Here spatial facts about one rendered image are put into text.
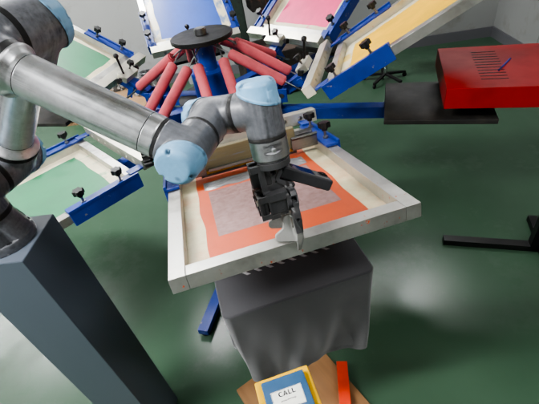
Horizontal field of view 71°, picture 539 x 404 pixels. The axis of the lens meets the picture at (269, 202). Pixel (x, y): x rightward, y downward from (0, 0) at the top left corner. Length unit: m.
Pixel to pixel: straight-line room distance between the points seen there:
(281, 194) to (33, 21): 0.54
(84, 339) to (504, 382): 1.73
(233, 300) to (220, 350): 1.07
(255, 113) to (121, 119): 0.22
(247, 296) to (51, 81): 0.71
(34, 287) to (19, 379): 1.45
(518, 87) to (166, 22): 2.11
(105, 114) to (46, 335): 0.87
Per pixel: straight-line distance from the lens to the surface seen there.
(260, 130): 0.70
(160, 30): 2.85
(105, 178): 1.80
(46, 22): 0.87
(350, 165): 1.15
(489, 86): 1.77
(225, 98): 0.73
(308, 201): 1.05
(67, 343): 1.40
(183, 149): 0.62
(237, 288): 1.12
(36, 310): 1.29
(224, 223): 1.04
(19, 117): 1.03
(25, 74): 0.74
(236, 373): 2.07
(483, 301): 2.35
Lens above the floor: 1.82
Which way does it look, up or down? 39 degrees down
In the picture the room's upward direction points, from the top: 10 degrees counter-clockwise
